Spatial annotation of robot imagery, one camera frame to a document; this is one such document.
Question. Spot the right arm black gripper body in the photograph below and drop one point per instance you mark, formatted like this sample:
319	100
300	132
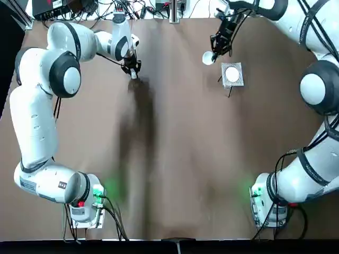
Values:
228	25

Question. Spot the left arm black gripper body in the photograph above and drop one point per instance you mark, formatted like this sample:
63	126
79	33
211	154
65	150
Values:
130	63

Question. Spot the white modeling clay lump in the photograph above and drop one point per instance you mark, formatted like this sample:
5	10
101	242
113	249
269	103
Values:
134	76

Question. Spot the white crucible lid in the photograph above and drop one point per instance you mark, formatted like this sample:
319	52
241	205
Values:
208	58

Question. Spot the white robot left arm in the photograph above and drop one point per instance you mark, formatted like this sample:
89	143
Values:
37	127

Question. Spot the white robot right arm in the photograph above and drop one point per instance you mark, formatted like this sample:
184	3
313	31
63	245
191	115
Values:
317	23

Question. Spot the white ceramic crucible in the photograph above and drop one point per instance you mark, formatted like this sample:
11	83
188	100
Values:
231	74

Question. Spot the silver power device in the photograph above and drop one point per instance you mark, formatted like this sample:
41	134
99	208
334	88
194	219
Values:
164	2

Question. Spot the black power adapter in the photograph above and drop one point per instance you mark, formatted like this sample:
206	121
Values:
84	5

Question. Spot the aluminium camera post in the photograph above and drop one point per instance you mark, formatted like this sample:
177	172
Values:
174	13

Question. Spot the black network switch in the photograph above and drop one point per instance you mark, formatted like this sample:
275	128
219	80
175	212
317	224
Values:
50	8

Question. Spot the aluminium frame profile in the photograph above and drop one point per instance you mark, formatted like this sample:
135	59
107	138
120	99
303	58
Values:
27	22

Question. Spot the thin metal post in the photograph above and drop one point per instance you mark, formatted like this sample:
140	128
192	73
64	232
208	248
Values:
179	246

